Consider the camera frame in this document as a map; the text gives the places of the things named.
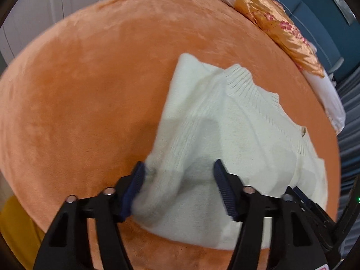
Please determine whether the grey blue curtain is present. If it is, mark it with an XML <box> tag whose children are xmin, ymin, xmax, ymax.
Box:
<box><xmin>335</xmin><ymin>69</ymin><xmax>360</xmax><ymax>254</ymax></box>

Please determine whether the orange plush bed cover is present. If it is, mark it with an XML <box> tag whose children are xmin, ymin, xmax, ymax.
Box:
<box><xmin>1</xmin><ymin>0</ymin><xmax>340</xmax><ymax>269</ymax></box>

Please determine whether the white cherry knit sweater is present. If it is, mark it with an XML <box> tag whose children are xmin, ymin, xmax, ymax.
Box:
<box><xmin>132</xmin><ymin>54</ymin><xmax>328</xmax><ymax>250</ymax></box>

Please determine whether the teal upholstered headboard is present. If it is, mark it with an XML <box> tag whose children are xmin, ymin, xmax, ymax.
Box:
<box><xmin>277</xmin><ymin>0</ymin><xmax>359</xmax><ymax>83</ymax></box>

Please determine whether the yellow shirt of person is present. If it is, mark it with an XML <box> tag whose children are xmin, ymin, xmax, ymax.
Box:
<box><xmin>1</xmin><ymin>196</ymin><xmax>45</xmax><ymax>269</ymax></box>

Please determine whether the white pillow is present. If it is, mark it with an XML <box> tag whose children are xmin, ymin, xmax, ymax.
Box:
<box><xmin>221</xmin><ymin>0</ymin><xmax>346</xmax><ymax>134</ymax></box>

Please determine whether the orange floral satin quilt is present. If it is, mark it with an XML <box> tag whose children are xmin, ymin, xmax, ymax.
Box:
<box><xmin>234</xmin><ymin>0</ymin><xmax>325</xmax><ymax>77</ymax></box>

